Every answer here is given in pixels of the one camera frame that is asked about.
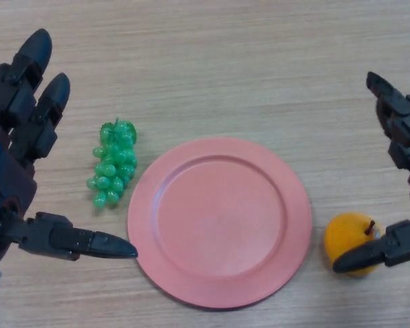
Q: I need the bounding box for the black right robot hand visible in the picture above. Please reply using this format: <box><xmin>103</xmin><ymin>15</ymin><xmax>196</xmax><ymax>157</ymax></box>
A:
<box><xmin>332</xmin><ymin>70</ymin><xmax>410</xmax><ymax>273</ymax></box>

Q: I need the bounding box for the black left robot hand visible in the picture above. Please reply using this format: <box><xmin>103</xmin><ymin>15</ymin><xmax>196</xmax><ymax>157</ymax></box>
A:
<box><xmin>0</xmin><ymin>28</ymin><xmax>139</xmax><ymax>266</ymax></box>

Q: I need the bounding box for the yellow pear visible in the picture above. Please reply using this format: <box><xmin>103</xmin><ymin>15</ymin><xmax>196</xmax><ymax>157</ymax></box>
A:
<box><xmin>323</xmin><ymin>211</ymin><xmax>385</xmax><ymax>277</ymax></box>

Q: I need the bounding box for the pink round plate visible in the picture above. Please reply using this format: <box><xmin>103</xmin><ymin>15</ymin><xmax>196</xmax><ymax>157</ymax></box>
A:
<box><xmin>127</xmin><ymin>137</ymin><xmax>313</xmax><ymax>311</ymax></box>

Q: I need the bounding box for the green grape bunch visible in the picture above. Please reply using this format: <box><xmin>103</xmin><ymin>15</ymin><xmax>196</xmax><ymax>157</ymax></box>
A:
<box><xmin>85</xmin><ymin>117</ymin><xmax>139</xmax><ymax>210</ymax></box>

